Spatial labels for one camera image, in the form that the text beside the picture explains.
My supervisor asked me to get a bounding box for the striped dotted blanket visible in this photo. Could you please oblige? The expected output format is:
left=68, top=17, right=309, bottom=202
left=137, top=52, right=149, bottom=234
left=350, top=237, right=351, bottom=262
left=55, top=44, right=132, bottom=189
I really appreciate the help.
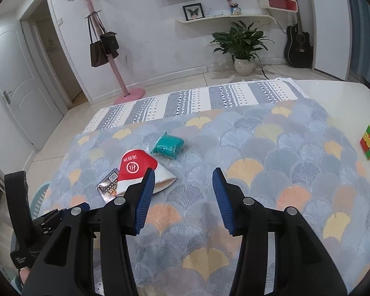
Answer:
left=84, top=77, right=308, bottom=133

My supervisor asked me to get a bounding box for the brown handbag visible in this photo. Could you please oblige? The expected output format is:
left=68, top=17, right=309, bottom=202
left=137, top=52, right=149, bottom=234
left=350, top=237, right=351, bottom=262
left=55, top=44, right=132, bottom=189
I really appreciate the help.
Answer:
left=87, top=15, right=109, bottom=68

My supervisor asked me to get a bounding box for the black handbag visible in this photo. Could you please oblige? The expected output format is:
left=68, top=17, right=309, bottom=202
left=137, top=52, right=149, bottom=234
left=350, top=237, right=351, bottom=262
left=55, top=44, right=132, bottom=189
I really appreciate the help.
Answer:
left=95, top=12, right=119, bottom=58

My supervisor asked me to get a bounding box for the white door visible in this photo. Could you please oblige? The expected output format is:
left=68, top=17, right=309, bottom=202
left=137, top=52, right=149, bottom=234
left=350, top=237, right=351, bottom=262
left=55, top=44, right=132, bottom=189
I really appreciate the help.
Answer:
left=0, top=22, right=63, bottom=150

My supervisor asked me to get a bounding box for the patterned fan-leaf table cloth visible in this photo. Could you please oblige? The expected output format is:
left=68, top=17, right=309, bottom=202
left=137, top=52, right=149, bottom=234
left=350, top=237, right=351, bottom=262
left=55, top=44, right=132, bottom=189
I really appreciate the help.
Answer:
left=38, top=96, right=370, bottom=296

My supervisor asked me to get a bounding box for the white wall shelf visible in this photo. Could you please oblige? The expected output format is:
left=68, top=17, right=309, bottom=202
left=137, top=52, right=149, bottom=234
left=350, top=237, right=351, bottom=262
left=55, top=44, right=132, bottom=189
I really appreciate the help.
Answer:
left=176, top=14, right=277, bottom=25

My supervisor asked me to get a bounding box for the framed butterfly picture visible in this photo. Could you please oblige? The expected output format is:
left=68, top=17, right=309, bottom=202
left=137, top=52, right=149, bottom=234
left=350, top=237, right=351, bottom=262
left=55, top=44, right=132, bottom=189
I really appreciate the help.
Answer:
left=182, top=3, right=205, bottom=21

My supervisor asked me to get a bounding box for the pink coat rack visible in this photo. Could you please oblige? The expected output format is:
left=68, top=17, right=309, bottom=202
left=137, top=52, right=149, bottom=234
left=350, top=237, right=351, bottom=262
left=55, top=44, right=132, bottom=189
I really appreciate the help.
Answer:
left=69, top=0, right=145, bottom=105

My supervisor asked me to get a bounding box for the red white paper bag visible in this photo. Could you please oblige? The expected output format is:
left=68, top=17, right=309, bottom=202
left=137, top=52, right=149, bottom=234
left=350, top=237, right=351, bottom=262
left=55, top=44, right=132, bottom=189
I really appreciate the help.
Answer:
left=116, top=149, right=177, bottom=196

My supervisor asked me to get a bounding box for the blue curtain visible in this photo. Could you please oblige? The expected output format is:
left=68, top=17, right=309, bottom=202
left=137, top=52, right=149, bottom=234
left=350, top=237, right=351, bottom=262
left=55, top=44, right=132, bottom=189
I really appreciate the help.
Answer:
left=349, top=0, right=370, bottom=84

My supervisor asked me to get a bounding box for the green potted plant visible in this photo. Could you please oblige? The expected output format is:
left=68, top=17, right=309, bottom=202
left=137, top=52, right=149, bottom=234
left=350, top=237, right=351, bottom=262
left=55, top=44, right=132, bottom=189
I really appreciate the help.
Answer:
left=211, top=21, right=273, bottom=76

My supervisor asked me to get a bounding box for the teal snack packet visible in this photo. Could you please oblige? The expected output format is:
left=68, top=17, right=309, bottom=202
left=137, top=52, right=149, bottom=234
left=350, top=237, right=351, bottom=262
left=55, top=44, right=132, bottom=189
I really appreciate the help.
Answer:
left=150, top=133, right=184, bottom=160

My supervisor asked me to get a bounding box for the dark foil snack wrapper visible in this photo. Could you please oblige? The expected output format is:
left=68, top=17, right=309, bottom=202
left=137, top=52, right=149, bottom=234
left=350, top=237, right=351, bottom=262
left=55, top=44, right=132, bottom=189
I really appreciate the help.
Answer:
left=97, top=168, right=119, bottom=203

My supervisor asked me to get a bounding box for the light blue laundry basket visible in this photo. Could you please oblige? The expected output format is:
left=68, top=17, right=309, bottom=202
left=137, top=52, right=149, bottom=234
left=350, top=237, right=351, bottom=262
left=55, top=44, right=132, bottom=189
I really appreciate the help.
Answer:
left=30, top=182, right=50, bottom=220

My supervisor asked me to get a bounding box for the red white wall box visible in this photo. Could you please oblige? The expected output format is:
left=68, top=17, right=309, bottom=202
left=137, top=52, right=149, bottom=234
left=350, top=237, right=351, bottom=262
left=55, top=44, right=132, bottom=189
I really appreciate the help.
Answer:
left=258, top=0, right=298, bottom=13

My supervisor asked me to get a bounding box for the black acoustic guitar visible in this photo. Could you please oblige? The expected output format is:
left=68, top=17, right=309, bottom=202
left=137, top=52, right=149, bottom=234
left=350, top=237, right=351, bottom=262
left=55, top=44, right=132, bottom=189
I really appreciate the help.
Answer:
left=284, top=10, right=314, bottom=68

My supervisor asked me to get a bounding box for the person's left hand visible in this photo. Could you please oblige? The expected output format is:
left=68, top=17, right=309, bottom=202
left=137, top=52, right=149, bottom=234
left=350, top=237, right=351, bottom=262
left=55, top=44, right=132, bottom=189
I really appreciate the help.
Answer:
left=18, top=267, right=31, bottom=284

